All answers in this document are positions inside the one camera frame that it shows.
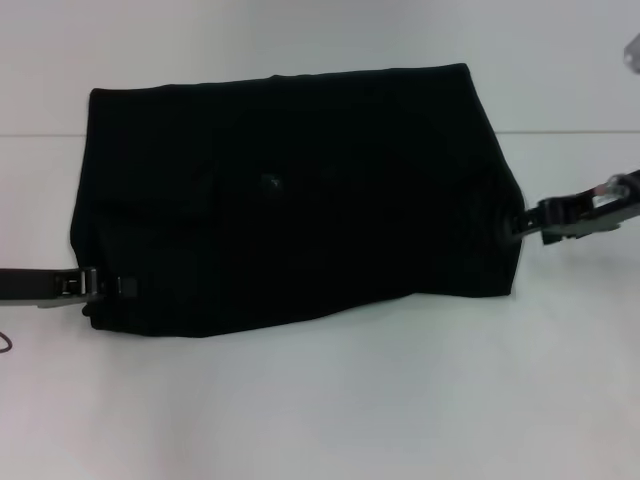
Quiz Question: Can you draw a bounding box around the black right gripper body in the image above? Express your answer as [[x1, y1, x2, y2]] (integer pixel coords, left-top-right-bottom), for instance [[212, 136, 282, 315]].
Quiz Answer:
[[528, 168, 640, 247]]

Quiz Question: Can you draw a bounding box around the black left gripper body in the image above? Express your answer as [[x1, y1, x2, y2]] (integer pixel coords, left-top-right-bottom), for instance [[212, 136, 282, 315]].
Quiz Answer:
[[0, 266, 110, 310]]

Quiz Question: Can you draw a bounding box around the black shirt with FREE print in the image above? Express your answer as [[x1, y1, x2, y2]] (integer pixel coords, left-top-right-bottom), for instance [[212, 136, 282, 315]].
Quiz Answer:
[[68, 61, 527, 340]]

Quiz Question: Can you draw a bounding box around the grey right gripper cable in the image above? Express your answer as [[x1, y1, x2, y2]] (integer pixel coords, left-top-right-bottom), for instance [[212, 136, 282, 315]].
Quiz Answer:
[[591, 173, 632, 202]]

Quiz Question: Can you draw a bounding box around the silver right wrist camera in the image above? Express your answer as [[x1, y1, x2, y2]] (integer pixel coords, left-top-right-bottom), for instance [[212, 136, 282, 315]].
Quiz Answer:
[[622, 41, 640, 77]]

